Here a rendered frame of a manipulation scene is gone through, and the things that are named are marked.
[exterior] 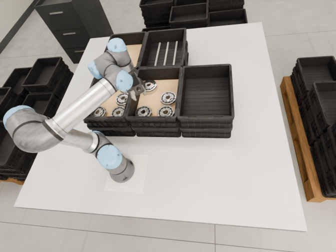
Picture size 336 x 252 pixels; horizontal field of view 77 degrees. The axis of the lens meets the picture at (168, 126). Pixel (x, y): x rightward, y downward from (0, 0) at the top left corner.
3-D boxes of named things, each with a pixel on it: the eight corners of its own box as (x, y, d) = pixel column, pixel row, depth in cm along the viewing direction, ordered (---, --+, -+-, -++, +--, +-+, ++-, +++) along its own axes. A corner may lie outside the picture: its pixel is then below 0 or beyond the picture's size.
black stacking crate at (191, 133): (231, 139, 126) (233, 129, 116) (181, 138, 132) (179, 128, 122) (228, 88, 146) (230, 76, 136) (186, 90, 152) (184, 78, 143)
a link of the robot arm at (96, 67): (97, 73, 84) (117, 57, 87) (83, 62, 90) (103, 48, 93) (105, 86, 91) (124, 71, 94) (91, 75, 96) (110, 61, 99)
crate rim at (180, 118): (234, 120, 109) (234, 118, 107) (177, 120, 115) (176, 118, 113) (231, 66, 129) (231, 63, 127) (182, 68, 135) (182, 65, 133)
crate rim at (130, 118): (177, 120, 115) (176, 118, 113) (125, 120, 121) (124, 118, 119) (182, 68, 135) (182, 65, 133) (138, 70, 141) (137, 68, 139)
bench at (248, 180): (271, 241, 154) (307, 231, 95) (75, 223, 185) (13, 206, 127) (249, 80, 237) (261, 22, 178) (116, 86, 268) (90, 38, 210)
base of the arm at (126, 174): (129, 185, 121) (123, 180, 113) (106, 179, 125) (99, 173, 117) (138, 161, 128) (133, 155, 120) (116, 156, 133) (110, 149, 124)
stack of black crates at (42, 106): (59, 144, 217) (36, 126, 188) (34, 143, 222) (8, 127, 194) (72, 112, 237) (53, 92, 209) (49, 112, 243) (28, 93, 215)
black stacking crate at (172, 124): (179, 129, 123) (176, 118, 113) (131, 129, 129) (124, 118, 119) (184, 79, 143) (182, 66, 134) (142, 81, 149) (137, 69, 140)
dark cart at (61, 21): (106, 69, 290) (70, 2, 215) (77, 70, 299) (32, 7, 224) (116, 40, 322) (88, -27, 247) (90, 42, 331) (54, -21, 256)
